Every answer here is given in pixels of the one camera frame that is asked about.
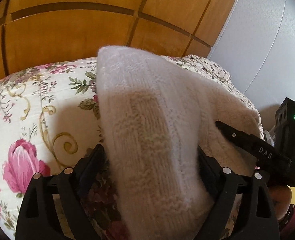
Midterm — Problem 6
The person's right hand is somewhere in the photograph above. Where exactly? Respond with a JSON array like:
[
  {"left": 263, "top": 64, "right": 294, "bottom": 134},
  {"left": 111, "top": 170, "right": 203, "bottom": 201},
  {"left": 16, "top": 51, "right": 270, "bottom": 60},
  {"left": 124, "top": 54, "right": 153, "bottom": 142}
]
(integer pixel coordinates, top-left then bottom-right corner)
[{"left": 269, "top": 185, "right": 292, "bottom": 221}]

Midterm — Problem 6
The floral bedspread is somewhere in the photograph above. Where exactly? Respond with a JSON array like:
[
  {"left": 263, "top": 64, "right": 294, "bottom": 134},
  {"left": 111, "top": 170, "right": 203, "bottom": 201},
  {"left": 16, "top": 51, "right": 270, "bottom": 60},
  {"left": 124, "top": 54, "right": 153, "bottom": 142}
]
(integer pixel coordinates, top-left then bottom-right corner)
[{"left": 0, "top": 55, "right": 263, "bottom": 239}]

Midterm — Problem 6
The white knitted sweater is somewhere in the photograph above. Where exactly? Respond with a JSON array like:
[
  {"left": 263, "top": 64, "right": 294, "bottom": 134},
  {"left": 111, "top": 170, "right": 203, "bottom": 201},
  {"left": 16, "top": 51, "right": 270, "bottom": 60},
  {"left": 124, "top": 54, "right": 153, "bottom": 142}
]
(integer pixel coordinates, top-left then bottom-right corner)
[{"left": 96, "top": 46, "right": 263, "bottom": 239}]

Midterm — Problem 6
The wooden wardrobe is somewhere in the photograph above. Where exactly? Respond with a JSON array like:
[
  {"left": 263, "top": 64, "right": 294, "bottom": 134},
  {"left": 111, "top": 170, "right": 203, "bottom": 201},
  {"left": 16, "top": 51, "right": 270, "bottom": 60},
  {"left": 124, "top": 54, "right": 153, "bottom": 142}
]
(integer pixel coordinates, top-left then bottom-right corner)
[{"left": 0, "top": 0, "right": 235, "bottom": 79}]

